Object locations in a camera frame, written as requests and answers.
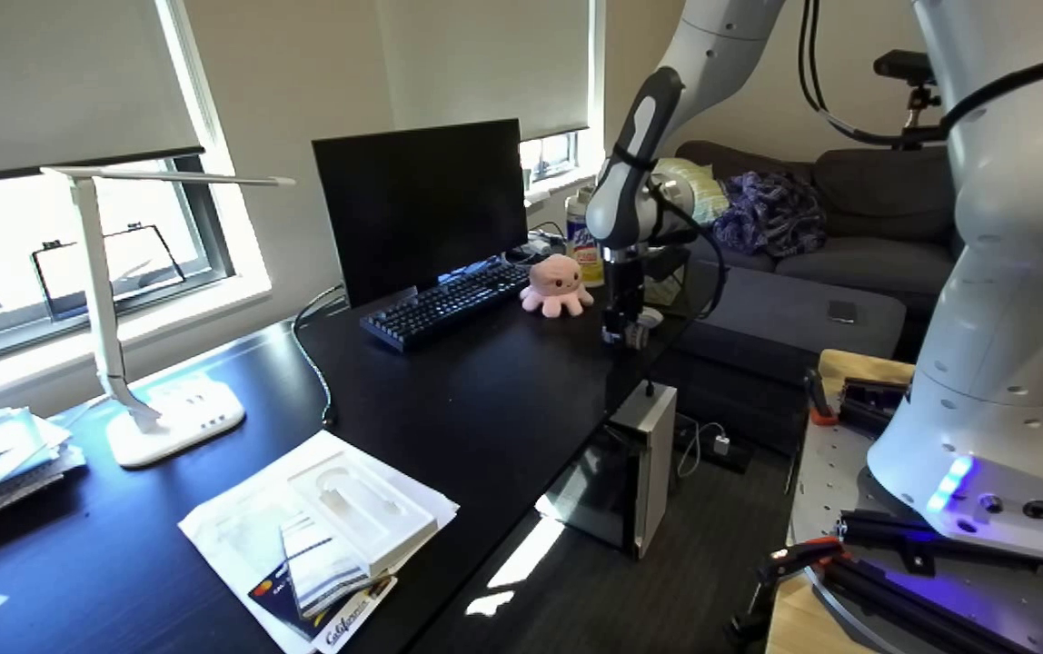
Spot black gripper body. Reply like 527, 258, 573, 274
598, 237, 673, 306

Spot white black computer tower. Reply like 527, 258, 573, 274
550, 379, 681, 560

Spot black computer monitor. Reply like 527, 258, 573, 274
309, 117, 532, 311

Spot paper pile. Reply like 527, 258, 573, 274
176, 426, 463, 654

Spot pink octopus plush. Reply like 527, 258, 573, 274
516, 251, 595, 323

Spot wipes canister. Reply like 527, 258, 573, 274
561, 182, 612, 292

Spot pale cushion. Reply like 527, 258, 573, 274
659, 156, 732, 228

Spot grey ottoman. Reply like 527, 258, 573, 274
661, 264, 912, 458

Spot purple blanket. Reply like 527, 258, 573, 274
713, 168, 833, 264

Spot black keyboard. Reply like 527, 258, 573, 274
357, 254, 533, 355

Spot black orange tools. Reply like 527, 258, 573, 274
805, 368, 912, 431

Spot narrow roller blind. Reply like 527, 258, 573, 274
379, 0, 595, 143

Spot robot mounting table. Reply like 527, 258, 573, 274
767, 346, 1043, 654

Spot dark grey sofa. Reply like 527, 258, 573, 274
673, 139, 969, 361

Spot orange black clamp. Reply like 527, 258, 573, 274
732, 537, 843, 639

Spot white foam tray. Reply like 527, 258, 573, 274
278, 452, 443, 574

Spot dark blue credit card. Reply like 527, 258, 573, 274
243, 529, 349, 639

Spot white desk lamp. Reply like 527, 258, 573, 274
35, 165, 299, 474

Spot wide roller blind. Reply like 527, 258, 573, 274
0, 0, 206, 188

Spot power adapter with cords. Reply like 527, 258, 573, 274
675, 414, 751, 476

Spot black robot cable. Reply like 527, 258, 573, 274
792, 0, 1043, 153

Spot white monitor cable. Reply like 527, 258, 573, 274
286, 282, 349, 430

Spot black camera on tripod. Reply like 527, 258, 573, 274
872, 48, 950, 148

